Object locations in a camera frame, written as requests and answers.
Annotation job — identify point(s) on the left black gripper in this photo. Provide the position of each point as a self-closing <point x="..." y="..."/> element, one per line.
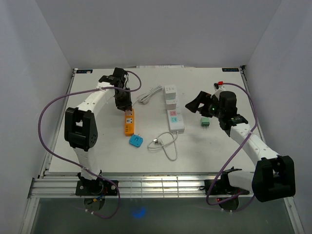
<point x="122" y="106"/>

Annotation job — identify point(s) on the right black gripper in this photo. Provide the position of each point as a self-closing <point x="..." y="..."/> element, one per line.
<point x="193" y="106"/>

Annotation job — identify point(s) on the pink plug adapter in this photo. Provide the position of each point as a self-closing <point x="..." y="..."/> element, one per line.
<point x="129" y="113"/>

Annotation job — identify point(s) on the green plug adapter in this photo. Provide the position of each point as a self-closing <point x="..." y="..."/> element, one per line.
<point x="205" y="122"/>

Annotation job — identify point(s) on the white pastel power strip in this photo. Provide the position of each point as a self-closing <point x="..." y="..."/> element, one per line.
<point x="175" y="119"/>

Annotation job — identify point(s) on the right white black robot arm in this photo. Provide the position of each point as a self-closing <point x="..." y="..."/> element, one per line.
<point x="273" y="177"/>

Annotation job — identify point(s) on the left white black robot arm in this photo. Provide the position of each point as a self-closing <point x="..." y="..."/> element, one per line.
<point x="80" y="129"/>

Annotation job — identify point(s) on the blue plug adapter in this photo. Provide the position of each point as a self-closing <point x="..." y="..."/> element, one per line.
<point x="136" y="140"/>

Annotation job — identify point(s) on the orange power adapter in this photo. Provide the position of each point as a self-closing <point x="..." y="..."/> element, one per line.
<point x="129" y="124"/>

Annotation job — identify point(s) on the white usb charger block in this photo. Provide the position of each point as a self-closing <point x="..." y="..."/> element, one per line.
<point x="171" y="104"/>

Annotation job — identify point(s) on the white cube socket adapter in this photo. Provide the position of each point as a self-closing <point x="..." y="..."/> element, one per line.
<point x="169" y="92"/>

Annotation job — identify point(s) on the right blue corner label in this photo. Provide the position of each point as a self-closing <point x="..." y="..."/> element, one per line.
<point x="230" y="69"/>

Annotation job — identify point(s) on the blue corner label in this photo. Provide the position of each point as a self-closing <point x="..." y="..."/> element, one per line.
<point x="230" y="69"/>
<point x="84" y="71"/>

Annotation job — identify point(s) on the left blue corner label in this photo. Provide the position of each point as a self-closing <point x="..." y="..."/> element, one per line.
<point x="84" y="71"/>

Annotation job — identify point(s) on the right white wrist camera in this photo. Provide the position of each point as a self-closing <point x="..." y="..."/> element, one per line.
<point x="218" y="88"/>

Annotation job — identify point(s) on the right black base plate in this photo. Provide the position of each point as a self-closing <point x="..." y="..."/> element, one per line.
<point x="220" y="189"/>

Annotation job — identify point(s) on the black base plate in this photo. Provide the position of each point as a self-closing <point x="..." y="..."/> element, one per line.
<point x="96" y="188"/>
<point x="220" y="189"/>

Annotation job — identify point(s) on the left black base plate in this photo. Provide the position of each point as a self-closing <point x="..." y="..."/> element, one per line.
<point x="96" y="188"/>

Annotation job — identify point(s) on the aluminium front rail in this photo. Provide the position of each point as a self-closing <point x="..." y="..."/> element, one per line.
<point x="130" y="185"/>

